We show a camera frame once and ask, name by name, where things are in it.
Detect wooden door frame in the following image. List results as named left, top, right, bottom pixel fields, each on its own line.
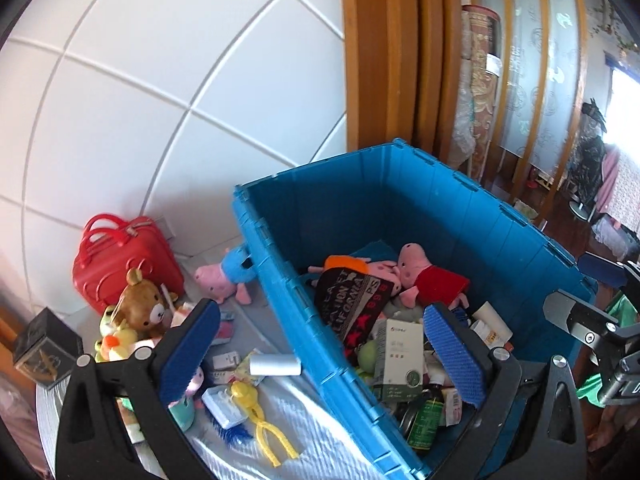
left=339, top=0, right=464, bottom=162

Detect brown teddy bear plush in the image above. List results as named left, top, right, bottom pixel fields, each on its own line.
left=115, top=267, right=179, bottom=342

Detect green frog plush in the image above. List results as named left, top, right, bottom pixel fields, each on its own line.
left=575, top=292, right=640, bottom=407

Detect patterned fabric rolls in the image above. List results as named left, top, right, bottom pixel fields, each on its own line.
left=447, top=3, right=504, bottom=182

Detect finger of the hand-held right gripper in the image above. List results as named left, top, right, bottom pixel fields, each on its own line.
left=542, top=288, right=622, bottom=347
left=577, top=254, right=640, bottom=291

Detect pink pig plush blue shirt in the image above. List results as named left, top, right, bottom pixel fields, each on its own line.
left=193, top=243, right=256, bottom=306

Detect green one-eyed monster plush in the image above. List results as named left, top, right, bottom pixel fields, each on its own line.
left=355, top=339, right=380, bottom=376

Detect small white box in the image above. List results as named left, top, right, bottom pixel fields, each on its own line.
left=212, top=350, right=244, bottom=372

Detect blue plastic crate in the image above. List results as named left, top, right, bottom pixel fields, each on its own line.
left=231, top=137, right=599, bottom=480

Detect red carry case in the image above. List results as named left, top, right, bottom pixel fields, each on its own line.
left=72, top=213, right=185, bottom=314

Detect frosted glass door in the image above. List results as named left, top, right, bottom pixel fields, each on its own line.
left=492, top=0, right=589, bottom=192

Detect dark green bottle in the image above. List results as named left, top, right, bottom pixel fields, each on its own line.
left=405, top=383, right=447, bottom=454

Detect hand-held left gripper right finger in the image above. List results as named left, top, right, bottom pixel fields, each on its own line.
left=422, top=302, right=587, bottom=480

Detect clear plastic swab box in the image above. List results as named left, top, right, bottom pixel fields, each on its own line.
left=201, top=384, right=246, bottom=430

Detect small white paper roll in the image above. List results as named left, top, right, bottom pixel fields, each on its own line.
left=235, top=352, right=302, bottom=386

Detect pink pig plush red dress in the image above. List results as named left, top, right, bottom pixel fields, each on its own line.
left=396, top=242, right=472, bottom=310

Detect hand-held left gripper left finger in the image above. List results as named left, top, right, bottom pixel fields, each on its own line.
left=55, top=298, right=222, bottom=480

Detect yellow duck snowball tongs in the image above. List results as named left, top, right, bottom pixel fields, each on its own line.
left=229, top=380, right=300, bottom=469

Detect yellow duck plush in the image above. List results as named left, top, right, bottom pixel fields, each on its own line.
left=94, top=317, right=139, bottom=362

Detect pink pig plush orange dress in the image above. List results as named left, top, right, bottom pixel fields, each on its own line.
left=306, top=254, right=404, bottom=294

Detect green white box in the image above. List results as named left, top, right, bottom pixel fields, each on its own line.
left=372, top=317, right=432, bottom=404

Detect black printed cloth bag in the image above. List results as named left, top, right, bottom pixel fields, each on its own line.
left=314, top=266, right=397, bottom=367

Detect black gift bag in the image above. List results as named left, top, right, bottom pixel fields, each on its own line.
left=12, top=307, right=84, bottom=391

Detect pink pig plush teal dress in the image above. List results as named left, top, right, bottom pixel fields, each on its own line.
left=169, top=364, right=206, bottom=432

